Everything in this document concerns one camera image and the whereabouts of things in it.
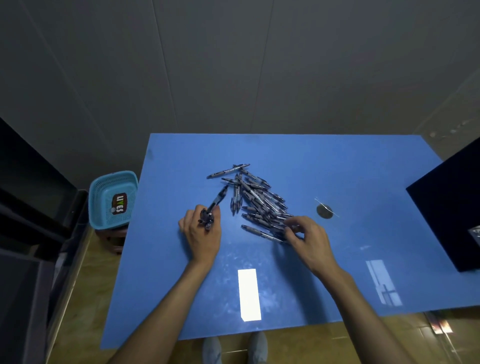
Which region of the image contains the person's right grey shoe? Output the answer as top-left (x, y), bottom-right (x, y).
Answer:
top-left (247, 331), bottom-right (269, 364)

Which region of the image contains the person's right forearm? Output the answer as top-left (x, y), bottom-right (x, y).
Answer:
top-left (322, 268), bottom-right (413, 364)

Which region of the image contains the person's left grey shoe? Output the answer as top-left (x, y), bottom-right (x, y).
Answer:
top-left (201, 336), bottom-right (223, 364)

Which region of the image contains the person's grey shoe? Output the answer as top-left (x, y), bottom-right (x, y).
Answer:
top-left (201, 336), bottom-right (223, 364)
top-left (247, 331), bottom-right (269, 364)

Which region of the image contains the person's left forearm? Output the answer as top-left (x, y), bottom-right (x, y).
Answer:
top-left (106, 260), bottom-right (215, 364)

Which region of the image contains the person's left hand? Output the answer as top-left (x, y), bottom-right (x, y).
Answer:
top-left (178, 204), bottom-right (223, 269)

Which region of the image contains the blue plastic basket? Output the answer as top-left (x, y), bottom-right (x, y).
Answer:
top-left (88, 170), bottom-right (140, 231)

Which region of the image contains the black shelf unit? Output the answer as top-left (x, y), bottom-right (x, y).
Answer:
top-left (0, 118), bottom-right (91, 364)

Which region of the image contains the black tiered pen display stand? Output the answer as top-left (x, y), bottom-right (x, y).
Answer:
top-left (405, 136), bottom-right (480, 274)

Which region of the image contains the pile of grey pens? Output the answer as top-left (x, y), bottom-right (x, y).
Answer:
top-left (206, 163), bottom-right (305, 247)

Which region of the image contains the brown plastic stool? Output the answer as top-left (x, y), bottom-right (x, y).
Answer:
top-left (94, 224), bottom-right (128, 256)

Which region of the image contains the blue table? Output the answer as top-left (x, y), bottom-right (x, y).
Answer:
top-left (100, 133), bottom-right (480, 352)

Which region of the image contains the grey retractable pen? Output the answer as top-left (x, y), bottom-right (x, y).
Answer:
top-left (198, 209), bottom-right (215, 232)
top-left (207, 185), bottom-right (229, 217)

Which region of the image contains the small round metal disc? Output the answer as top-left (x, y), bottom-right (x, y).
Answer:
top-left (314, 197), bottom-right (341, 220)

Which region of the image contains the person's right hand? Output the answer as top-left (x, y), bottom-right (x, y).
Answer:
top-left (283, 215), bottom-right (353, 282)

